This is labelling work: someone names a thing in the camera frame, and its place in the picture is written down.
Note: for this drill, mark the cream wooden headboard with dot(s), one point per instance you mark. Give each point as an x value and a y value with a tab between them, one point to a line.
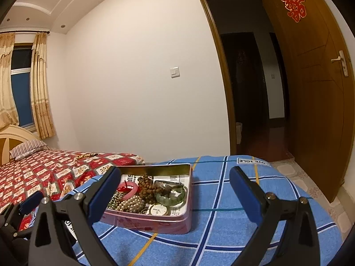
11	133

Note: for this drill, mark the brown wooden door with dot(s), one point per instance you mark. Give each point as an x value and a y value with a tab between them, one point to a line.
313	102

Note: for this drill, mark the beige patterned curtain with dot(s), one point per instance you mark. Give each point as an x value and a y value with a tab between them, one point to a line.
5	88
41	94

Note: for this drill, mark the pink tin box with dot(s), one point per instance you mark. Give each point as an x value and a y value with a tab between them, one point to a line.
155	224

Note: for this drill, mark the window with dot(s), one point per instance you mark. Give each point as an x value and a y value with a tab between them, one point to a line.
22	94

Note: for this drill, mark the striped pillow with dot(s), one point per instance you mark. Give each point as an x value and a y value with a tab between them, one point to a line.
27	148

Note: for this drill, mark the blue plaid bedding bundle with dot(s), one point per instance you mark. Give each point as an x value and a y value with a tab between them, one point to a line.
222	241

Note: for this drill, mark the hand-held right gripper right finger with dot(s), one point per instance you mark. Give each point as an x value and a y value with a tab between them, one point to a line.
246	199

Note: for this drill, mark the white printed label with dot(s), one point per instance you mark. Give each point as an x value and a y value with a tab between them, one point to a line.
252	161

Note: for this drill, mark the pink bangle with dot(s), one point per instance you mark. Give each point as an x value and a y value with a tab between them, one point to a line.
133	192

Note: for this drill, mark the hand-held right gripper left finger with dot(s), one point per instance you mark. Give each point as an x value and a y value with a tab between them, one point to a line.
102	196

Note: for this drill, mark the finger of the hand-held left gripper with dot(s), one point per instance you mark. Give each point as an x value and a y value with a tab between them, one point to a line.
29	203

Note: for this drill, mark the white wall switch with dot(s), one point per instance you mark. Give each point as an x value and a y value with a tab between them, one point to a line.
175	72

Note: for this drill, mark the dark curtain rod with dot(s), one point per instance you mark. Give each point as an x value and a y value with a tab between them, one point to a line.
25	31

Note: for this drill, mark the red paper door decoration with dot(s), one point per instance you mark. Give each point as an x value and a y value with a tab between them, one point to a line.
294	4

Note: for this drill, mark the gold wristwatch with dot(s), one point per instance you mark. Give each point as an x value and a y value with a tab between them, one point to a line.
158	210

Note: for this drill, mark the newspaper box lining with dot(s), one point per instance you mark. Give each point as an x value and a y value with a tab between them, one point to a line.
177	178

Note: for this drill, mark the wooden door frame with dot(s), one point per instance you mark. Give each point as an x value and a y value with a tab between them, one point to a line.
222	74

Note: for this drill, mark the red patterned bedspread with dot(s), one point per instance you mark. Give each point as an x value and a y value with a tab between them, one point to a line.
41	171

